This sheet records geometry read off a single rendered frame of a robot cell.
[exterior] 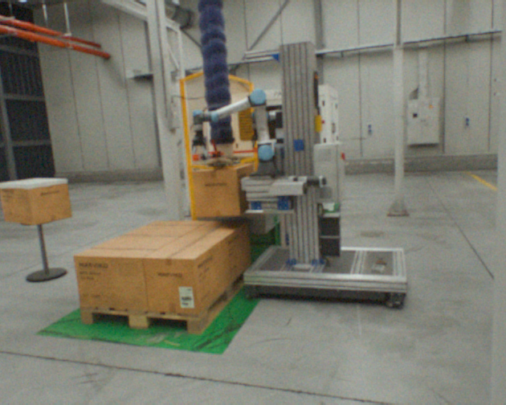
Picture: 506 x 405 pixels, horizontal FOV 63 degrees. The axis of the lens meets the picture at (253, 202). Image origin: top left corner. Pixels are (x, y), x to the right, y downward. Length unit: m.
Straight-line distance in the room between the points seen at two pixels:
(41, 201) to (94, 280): 1.43
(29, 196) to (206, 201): 1.78
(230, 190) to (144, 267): 0.98
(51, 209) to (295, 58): 2.78
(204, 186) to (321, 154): 1.03
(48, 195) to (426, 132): 9.96
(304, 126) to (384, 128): 9.19
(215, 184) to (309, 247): 0.96
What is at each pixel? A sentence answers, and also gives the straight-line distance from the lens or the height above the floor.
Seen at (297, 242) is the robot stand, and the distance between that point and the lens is 3.55.
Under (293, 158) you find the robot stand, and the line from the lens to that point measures 3.44.
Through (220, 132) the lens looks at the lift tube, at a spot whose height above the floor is 1.38.
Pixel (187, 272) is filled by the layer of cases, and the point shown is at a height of 0.45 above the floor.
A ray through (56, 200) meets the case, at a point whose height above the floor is 0.82.
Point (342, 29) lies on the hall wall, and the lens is 12.89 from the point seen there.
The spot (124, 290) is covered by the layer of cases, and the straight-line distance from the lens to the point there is 3.21.
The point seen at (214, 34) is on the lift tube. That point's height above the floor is 2.20.
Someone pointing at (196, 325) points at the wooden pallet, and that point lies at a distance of 3.03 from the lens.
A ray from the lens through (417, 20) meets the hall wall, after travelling 12.84.
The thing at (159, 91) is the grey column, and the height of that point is 1.91.
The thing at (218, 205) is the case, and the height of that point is 0.77.
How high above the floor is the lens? 1.35
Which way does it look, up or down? 9 degrees down
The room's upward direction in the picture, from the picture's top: 4 degrees counter-clockwise
